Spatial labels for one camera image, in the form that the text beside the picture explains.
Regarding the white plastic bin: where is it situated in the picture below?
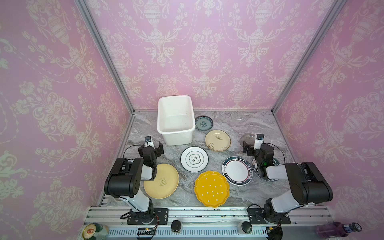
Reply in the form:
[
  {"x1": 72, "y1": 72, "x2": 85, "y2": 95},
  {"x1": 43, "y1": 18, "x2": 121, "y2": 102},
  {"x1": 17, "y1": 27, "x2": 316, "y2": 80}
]
[{"x1": 157, "y1": 95, "x2": 196, "y2": 146}]

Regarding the white slotted cable duct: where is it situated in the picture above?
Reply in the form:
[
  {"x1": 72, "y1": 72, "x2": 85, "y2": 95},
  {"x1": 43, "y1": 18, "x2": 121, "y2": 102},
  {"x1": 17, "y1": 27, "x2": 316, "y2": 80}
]
[{"x1": 107, "y1": 227, "x2": 268, "y2": 240}]

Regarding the clear glass plate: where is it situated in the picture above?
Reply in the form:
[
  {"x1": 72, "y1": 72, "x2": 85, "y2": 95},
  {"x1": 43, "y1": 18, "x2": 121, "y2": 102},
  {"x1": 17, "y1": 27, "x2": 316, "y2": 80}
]
[{"x1": 240, "y1": 133, "x2": 256, "y2": 147}]

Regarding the white plate dark lettered rim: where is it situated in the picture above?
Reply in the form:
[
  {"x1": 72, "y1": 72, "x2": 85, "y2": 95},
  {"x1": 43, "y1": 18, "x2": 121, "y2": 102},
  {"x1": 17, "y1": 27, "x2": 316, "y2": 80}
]
[{"x1": 252, "y1": 158, "x2": 280, "y2": 182}]

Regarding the purple drink bottle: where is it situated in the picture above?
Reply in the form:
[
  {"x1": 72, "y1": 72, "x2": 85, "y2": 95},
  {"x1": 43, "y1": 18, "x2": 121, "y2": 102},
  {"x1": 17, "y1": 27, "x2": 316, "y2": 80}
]
[{"x1": 315, "y1": 222, "x2": 363, "y2": 239}]

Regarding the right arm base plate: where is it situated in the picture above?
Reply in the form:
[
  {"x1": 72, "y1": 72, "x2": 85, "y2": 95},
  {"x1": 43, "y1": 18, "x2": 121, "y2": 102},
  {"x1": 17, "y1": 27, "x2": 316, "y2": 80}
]
[{"x1": 247, "y1": 208, "x2": 291, "y2": 225}]

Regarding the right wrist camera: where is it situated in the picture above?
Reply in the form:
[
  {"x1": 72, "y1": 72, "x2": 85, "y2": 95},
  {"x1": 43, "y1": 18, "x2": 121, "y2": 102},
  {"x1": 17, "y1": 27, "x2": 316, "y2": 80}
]
[{"x1": 254, "y1": 134, "x2": 264, "y2": 150}]

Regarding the white plate red green rim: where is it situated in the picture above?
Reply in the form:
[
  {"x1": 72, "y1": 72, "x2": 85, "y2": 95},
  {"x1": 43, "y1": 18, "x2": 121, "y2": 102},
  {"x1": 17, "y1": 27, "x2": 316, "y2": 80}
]
[{"x1": 222, "y1": 157, "x2": 253, "y2": 186}]

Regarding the beige plate floral pattern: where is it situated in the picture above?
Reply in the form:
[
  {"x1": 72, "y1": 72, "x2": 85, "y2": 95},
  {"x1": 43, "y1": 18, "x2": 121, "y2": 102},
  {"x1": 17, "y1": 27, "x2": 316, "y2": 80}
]
[{"x1": 205, "y1": 130, "x2": 232, "y2": 152}]

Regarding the right jar black lid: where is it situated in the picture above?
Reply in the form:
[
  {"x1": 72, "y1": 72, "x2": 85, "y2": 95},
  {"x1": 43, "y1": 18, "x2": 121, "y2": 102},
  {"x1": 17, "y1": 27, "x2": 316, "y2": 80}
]
[{"x1": 237, "y1": 221, "x2": 253, "y2": 235}]

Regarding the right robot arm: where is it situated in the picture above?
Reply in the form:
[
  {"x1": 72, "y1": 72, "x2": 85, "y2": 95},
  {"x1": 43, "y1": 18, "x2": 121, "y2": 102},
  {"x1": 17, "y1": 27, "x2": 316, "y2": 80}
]
[{"x1": 243, "y1": 141, "x2": 333, "y2": 224}]

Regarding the small teal patterned plate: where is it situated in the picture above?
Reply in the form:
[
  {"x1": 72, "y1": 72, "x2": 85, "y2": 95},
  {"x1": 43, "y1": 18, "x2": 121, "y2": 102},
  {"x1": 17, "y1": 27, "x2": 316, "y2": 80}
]
[{"x1": 195, "y1": 116, "x2": 214, "y2": 131}]

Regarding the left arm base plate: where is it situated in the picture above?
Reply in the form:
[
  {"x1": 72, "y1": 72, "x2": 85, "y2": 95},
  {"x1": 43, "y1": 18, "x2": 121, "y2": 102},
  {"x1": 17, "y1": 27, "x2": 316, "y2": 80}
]
[{"x1": 126, "y1": 208, "x2": 169, "y2": 225}]

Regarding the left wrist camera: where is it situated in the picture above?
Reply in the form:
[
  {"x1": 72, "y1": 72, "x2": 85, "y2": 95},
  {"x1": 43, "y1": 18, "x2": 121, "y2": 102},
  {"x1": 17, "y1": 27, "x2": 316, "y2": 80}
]
[{"x1": 144, "y1": 136, "x2": 155, "y2": 148}]

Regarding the white plate green line pattern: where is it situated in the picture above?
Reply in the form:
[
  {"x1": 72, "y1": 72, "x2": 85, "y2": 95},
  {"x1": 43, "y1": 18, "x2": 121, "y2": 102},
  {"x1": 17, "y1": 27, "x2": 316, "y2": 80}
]
[{"x1": 181, "y1": 146, "x2": 209, "y2": 173}]

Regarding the pale yellow bear plate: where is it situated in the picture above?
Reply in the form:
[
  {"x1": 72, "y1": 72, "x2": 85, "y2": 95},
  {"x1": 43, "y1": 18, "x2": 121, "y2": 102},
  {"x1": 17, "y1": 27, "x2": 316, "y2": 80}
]
[{"x1": 144, "y1": 164, "x2": 179, "y2": 200}]

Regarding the left jar black lid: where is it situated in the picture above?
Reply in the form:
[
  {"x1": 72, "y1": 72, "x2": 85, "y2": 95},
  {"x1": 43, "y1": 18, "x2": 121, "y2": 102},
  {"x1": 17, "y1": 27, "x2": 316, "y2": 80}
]
[{"x1": 171, "y1": 220, "x2": 182, "y2": 233}]

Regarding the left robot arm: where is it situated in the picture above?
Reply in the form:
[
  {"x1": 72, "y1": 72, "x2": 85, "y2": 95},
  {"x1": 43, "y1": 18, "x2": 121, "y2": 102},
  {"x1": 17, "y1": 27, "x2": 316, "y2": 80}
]
[{"x1": 104, "y1": 141, "x2": 164, "y2": 225}]

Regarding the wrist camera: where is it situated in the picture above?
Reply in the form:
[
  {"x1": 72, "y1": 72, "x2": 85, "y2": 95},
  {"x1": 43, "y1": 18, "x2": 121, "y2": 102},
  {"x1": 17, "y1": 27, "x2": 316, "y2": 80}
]
[
  {"x1": 254, "y1": 134, "x2": 264, "y2": 150},
  {"x1": 144, "y1": 136, "x2": 155, "y2": 148}
]

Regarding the yellow polka dot plate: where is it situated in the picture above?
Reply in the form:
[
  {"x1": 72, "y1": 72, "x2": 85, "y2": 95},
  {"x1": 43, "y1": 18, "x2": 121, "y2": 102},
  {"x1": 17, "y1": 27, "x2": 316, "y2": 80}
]
[{"x1": 194, "y1": 171, "x2": 230, "y2": 209}]

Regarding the jar black lid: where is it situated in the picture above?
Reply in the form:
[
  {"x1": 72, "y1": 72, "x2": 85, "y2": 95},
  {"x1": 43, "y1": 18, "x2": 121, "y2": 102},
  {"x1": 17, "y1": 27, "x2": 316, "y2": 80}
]
[
  {"x1": 237, "y1": 221, "x2": 253, "y2": 235},
  {"x1": 171, "y1": 220, "x2": 182, "y2": 233}
]

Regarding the green can gold lid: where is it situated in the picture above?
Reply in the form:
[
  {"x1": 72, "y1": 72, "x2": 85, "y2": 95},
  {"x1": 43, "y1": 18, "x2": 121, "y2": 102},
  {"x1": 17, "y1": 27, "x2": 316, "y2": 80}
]
[{"x1": 82, "y1": 223, "x2": 109, "y2": 240}]

